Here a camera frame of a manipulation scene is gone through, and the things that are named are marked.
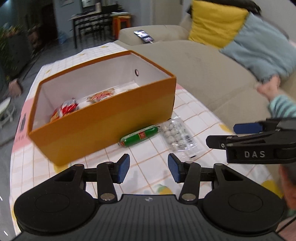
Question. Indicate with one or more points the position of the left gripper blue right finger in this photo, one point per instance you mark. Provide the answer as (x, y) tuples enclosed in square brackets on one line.
[(176, 168)]

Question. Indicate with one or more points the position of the person's right hand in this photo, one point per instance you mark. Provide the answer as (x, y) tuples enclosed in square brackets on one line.
[(288, 188)]

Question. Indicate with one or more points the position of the pink space heater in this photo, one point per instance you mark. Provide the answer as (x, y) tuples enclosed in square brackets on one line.
[(15, 88)]

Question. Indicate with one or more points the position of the green sausage stick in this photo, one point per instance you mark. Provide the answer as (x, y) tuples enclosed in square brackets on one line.
[(138, 136)]

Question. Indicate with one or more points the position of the clear tray of white balls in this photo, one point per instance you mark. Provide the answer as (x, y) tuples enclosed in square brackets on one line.
[(179, 139)]

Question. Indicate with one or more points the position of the beige sofa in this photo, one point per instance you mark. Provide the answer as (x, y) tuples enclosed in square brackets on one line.
[(221, 84)]

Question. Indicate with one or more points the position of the white noodle stick snack packet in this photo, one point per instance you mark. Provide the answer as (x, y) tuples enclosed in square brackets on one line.
[(82, 103)]

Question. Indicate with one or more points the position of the light blue cushion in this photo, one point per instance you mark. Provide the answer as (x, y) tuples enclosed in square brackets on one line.
[(262, 49)]

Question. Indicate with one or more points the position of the striped pyjama leg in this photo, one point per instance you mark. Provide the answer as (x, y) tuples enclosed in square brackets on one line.
[(282, 107)]

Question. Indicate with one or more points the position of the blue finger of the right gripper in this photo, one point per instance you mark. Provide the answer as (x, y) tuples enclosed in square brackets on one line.
[(216, 141), (247, 128)]

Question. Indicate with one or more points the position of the white round rolling stool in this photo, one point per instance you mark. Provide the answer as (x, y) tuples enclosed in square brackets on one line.
[(7, 111)]

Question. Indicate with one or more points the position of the dark dining table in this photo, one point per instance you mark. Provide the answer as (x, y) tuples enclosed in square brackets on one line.
[(98, 24)]

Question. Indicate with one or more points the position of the yellow cushion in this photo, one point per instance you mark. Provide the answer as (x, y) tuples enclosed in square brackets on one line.
[(215, 25)]

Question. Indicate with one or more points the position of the bare foot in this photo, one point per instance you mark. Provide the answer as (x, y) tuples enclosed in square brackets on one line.
[(270, 89)]

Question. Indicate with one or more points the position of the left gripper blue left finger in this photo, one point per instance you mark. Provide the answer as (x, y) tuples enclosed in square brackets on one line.
[(122, 167)]

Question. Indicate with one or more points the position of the orange cardboard box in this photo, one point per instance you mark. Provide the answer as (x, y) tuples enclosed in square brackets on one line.
[(101, 124)]

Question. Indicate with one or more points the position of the orange peanut mix packet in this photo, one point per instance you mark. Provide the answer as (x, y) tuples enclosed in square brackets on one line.
[(99, 96)]

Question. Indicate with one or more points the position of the orange Mimi snack bag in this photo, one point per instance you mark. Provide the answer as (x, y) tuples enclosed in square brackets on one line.
[(67, 107)]

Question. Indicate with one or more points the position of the smartphone on sofa arm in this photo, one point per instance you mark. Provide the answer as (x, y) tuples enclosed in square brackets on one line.
[(145, 37)]

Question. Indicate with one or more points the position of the orange stool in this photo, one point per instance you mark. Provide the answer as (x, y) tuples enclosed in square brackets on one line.
[(118, 22)]

